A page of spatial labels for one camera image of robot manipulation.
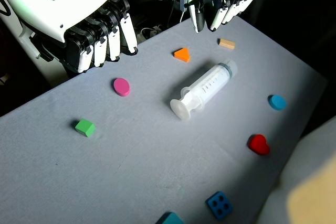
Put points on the teal block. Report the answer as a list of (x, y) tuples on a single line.
[(170, 219)]

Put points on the blue block with four holes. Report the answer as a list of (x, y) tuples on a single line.
[(218, 205)]

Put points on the plain wooden rectangular block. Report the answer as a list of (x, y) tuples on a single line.
[(226, 43)]

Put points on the large clear plastic syringe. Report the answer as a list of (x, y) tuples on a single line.
[(207, 85)]

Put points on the red heart block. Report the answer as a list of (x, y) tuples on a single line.
[(258, 144)]

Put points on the grey table cloth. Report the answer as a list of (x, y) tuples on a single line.
[(144, 161)]

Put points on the white robot body panel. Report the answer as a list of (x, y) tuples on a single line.
[(10, 22)]

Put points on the blue round disc block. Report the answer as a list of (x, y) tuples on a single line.
[(277, 102)]

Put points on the green cube block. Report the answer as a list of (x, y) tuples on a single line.
[(84, 127)]

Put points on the orange triangle block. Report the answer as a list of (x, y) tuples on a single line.
[(182, 54)]

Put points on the pink oval block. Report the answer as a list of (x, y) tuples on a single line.
[(121, 86)]

